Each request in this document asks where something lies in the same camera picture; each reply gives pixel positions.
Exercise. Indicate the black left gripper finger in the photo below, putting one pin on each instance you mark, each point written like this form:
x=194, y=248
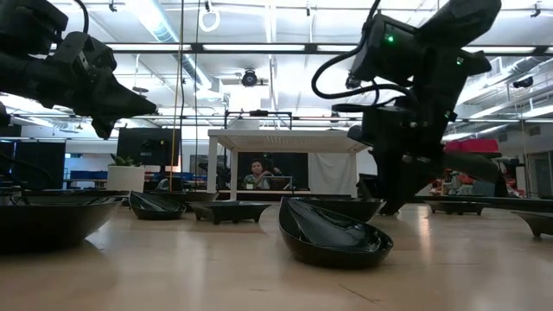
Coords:
x=103, y=127
x=112, y=101

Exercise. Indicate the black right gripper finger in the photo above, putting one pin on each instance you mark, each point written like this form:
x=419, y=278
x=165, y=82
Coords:
x=402, y=181

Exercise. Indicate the black wide bowl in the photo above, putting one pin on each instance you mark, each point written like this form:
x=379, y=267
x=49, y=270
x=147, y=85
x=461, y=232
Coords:
x=354, y=209

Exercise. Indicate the large black leaf-shaped plate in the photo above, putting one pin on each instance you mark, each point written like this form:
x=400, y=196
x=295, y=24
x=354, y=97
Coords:
x=328, y=246

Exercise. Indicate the large black round bowl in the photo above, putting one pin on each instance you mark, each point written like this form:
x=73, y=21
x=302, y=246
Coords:
x=52, y=224

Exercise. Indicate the black footed bowl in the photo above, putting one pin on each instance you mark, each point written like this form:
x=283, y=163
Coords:
x=538, y=222

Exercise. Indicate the black rectangular footed plate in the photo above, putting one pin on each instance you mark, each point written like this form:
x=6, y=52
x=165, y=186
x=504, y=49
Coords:
x=229, y=211

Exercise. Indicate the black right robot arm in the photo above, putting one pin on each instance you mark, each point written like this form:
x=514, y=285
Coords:
x=458, y=17

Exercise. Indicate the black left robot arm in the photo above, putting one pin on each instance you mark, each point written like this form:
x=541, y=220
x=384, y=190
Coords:
x=26, y=21

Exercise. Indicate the small black leaf-shaped plate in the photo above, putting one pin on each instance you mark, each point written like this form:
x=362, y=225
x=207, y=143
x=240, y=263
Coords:
x=155, y=213

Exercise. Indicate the green succulent plant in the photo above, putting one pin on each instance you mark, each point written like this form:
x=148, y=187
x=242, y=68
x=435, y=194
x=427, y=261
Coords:
x=123, y=162

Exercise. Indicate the black monitor screen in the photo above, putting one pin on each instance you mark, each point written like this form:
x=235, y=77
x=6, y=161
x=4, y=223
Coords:
x=147, y=147

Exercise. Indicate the white round plant pot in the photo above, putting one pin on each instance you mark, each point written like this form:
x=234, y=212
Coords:
x=125, y=179

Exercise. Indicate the white hanging cloth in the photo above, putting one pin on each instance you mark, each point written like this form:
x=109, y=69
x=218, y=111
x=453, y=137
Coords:
x=330, y=173

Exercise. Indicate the red storage bins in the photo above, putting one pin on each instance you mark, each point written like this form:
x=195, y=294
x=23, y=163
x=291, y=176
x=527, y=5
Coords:
x=473, y=146

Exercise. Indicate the black partition panel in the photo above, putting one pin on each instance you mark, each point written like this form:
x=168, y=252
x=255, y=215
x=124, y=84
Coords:
x=39, y=164

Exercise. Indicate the black overhead light bar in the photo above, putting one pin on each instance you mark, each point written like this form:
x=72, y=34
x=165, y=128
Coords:
x=196, y=47

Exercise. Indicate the dark storage rack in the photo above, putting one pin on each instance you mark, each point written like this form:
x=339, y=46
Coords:
x=512, y=166

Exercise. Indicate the white perforated metal shelf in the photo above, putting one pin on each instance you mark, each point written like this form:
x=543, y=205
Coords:
x=285, y=140

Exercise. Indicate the black wavy deep bowl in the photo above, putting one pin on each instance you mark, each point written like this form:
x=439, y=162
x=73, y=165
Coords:
x=201, y=198

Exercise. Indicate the grey laptop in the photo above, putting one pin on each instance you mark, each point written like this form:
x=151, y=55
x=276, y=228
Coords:
x=281, y=183

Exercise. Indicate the black ceiling spotlight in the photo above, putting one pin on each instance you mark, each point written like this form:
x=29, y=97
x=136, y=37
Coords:
x=249, y=78

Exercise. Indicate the person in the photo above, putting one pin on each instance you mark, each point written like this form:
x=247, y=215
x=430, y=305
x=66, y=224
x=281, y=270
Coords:
x=257, y=179

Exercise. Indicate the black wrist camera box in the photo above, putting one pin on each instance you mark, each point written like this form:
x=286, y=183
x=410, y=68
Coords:
x=93, y=52

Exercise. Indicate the black overhead camera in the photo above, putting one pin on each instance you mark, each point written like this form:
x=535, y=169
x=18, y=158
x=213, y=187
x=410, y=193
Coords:
x=352, y=82

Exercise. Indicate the silver ventilation duct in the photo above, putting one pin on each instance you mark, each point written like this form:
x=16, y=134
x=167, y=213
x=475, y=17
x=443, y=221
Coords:
x=160, y=26

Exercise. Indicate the black ceiling security camera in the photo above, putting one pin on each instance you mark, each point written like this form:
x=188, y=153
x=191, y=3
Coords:
x=523, y=82

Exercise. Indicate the black metal frame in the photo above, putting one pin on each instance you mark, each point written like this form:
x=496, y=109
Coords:
x=258, y=113

